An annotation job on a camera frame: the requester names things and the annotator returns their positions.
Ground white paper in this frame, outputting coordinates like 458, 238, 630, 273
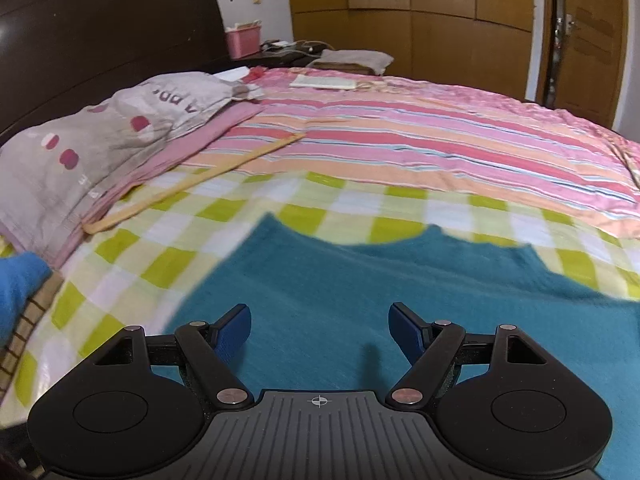
214, 67, 252, 84

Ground pink striped blanket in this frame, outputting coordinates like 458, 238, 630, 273
180, 92, 640, 239

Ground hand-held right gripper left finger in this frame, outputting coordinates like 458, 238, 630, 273
92, 303, 256, 408

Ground pink basket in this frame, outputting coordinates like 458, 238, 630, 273
223, 22, 264, 60

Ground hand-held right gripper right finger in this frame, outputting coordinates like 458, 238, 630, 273
386, 302, 548, 407

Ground cables on nightstand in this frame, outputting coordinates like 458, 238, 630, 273
259, 38, 327, 56

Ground grey printed pillow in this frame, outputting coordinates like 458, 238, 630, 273
0, 72, 264, 262

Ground wooden wardrobe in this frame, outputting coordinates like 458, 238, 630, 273
286, 0, 537, 97

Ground teal sweater with white flowers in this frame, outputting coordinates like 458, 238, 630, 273
150, 212, 640, 480

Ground brown checked cloth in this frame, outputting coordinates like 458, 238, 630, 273
0, 274, 67, 392

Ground dark nightstand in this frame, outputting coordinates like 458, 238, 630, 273
232, 40, 332, 69

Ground long wooden stick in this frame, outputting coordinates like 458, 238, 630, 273
82, 132, 306, 235

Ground blue cloth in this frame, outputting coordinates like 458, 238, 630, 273
0, 252, 54, 349

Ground wooden door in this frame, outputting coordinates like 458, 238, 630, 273
539, 0, 629, 129

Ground green checked bed sheet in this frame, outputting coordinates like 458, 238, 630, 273
0, 170, 640, 411

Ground pink pillow cloth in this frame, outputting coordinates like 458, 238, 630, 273
0, 100, 267, 269

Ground white book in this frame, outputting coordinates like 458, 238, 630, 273
289, 74, 359, 91

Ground dark wooden headboard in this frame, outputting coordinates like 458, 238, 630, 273
0, 0, 242, 147

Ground folded grey cloth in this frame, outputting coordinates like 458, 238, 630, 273
305, 49, 394, 77

